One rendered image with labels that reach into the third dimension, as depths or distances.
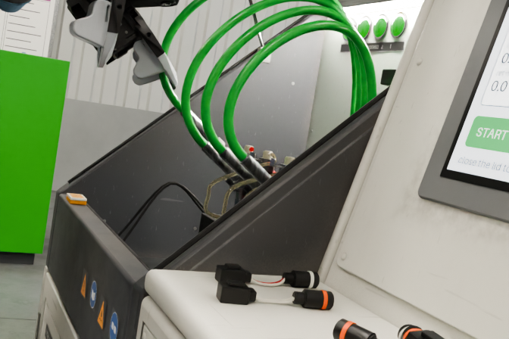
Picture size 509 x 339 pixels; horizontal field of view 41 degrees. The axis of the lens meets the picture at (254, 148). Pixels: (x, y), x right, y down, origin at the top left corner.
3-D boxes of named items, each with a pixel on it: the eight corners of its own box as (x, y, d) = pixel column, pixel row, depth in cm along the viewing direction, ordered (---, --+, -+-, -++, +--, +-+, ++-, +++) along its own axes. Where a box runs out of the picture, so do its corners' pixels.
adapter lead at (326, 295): (219, 303, 68) (223, 283, 68) (215, 297, 70) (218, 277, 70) (333, 313, 72) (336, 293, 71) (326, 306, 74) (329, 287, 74)
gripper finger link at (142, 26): (155, 65, 112) (124, 23, 113) (164, 59, 113) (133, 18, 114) (156, 54, 108) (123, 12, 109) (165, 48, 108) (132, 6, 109)
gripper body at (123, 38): (109, 69, 115) (67, 10, 115) (151, 41, 117) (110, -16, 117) (109, 57, 108) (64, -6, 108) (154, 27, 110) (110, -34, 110)
